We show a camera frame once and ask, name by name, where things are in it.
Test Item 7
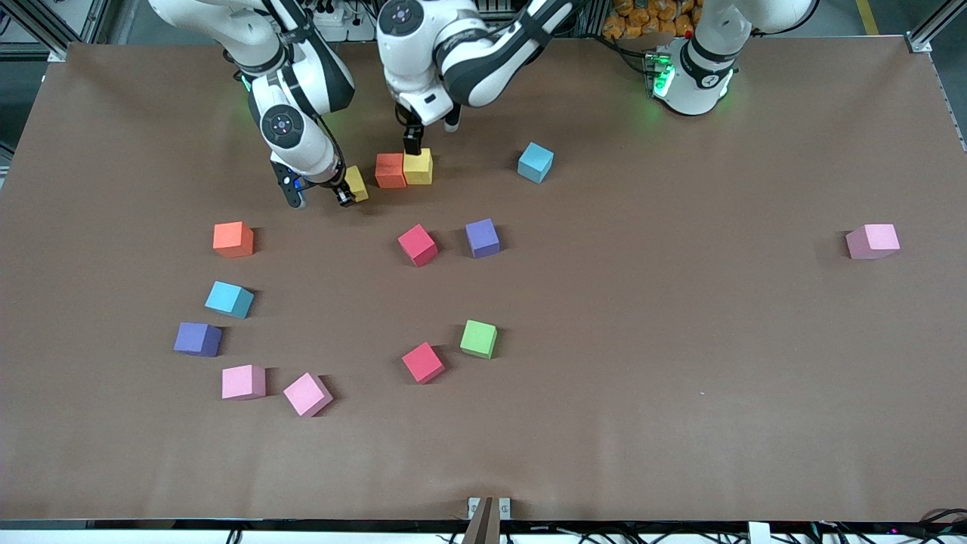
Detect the pink foam cube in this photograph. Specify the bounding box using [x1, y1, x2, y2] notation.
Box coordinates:
[283, 372, 334, 418]
[845, 224, 901, 261]
[221, 364, 267, 401]

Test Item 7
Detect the white power strip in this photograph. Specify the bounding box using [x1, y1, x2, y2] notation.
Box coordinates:
[316, 0, 363, 28]

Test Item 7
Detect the bag of orange fruits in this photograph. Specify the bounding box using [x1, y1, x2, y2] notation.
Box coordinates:
[602, 0, 700, 40]

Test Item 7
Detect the aluminium frame profile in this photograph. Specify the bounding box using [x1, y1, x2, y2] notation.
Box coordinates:
[905, 0, 967, 55]
[0, 0, 110, 61]

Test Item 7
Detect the red foam cube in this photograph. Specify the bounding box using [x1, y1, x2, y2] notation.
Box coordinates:
[397, 224, 439, 267]
[401, 342, 446, 385]

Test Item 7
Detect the green foam cube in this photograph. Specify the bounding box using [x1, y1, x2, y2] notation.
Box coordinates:
[459, 320, 499, 360]

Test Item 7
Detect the purple foam cube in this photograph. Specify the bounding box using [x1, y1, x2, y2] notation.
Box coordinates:
[465, 218, 501, 259]
[173, 322, 224, 358]

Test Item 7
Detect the brown paper table cover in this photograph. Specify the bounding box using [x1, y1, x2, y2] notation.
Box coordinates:
[0, 36, 967, 524]

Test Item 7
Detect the small metal bracket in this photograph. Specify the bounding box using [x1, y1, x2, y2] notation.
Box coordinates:
[468, 496, 511, 521]

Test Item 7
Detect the orange foam cube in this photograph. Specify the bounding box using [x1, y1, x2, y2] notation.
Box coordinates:
[212, 221, 255, 259]
[375, 153, 408, 190]

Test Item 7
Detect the blue foam cube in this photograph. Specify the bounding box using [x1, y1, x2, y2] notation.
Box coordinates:
[204, 281, 256, 320]
[517, 141, 555, 184]

